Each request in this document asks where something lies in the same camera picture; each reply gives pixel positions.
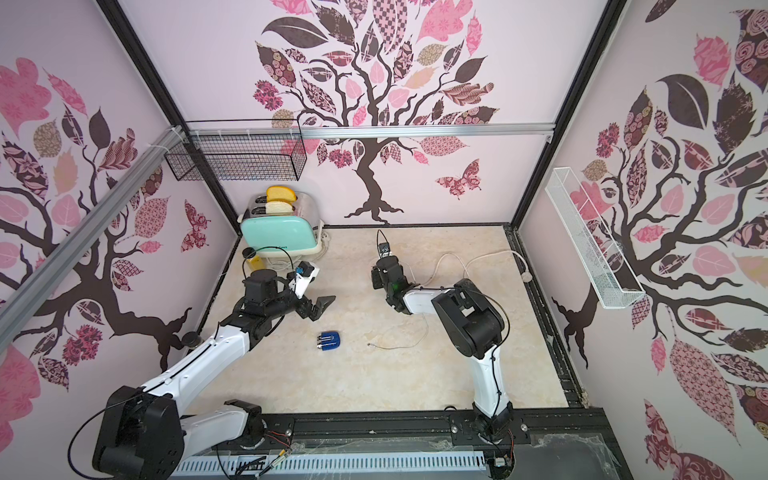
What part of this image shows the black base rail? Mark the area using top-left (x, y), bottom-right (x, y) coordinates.
top-left (185, 408), bottom-right (630, 479)

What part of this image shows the white slotted cable duct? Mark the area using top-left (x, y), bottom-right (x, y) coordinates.
top-left (171, 451), bottom-right (487, 479)

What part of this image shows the toaster white cord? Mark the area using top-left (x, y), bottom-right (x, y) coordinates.
top-left (265, 230), bottom-right (331, 272)

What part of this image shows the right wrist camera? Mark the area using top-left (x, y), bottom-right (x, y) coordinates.
top-left (377, 241), bottom-right (391, 258)

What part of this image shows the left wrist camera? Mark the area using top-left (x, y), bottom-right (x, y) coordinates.
top-left (289, 260), bottom-right (319, 299)

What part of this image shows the black wire basket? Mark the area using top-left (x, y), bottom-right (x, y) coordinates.
top-left (165, 118), bottom-right (308, 181)

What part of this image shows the left aluminium frame bar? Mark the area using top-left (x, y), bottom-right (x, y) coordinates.
top-left (1, 126), bottom-right (181, 349)

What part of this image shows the white USB charging cable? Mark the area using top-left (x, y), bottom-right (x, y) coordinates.
top-left (367, 314), bottom-right (432, 352)

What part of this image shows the yellow toast slice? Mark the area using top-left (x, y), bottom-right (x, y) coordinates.
top-left (266, 185), bottom-right (297, 204)

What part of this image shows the power strip white cord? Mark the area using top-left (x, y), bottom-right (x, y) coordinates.
top-left (407, 248), bottom-right (534, 292)

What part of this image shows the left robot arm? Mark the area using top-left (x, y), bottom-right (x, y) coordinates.
top-left (92, 261), bottom-right (335, 479)

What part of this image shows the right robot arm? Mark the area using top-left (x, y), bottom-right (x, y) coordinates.
top-left (371, 255), bottom-right (513, 443)

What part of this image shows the mint green toaster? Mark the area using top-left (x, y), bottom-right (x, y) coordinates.
top-left (240, 192), bottom-right (324, 257)

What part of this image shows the blue electric shaver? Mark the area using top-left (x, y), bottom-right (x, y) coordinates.
top-left (317, 331), bottom-right (341, 351)

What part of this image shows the white wire shelf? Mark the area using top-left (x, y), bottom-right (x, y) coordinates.
top-left (545, 167), bottom-right (646, 309)

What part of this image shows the back aluminium frame bar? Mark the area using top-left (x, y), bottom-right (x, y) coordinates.
top-left (190, 123), bottom-right (555, 139)

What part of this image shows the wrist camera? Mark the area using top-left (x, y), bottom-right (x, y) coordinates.
top-left (289, 260), bottom-right (319, 299)
top-left (377, 241), bottom-right (391, 258)

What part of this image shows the aluminium frame bar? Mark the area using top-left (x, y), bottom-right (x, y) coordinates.
top-left (1, 126), bottom-right (181, 349)
top-left (190, 123), bottom-right (555, 139)

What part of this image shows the yellow bottle black cap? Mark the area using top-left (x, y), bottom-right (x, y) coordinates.
top-left (242, 247), bottom-right (265, 271)

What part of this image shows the pale toast slice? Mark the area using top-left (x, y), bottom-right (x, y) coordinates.
top-left (265, 200), bottom-right (294, 215)

